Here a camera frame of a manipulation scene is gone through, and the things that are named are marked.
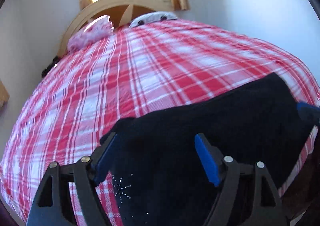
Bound wooden arched headboard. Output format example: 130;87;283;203
57;0;174;58

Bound red plaid bed cover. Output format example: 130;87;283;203
1;19;319;221

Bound black pants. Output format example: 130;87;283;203
110;73;313;225

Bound pink floral pillow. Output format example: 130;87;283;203
67;15;114;53

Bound white black patterned pillow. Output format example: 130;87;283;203
130;11;178;28

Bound yellow curtain left window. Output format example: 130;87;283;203
0;80;10;108

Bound dark item beside bed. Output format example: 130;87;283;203
41;56;61;78

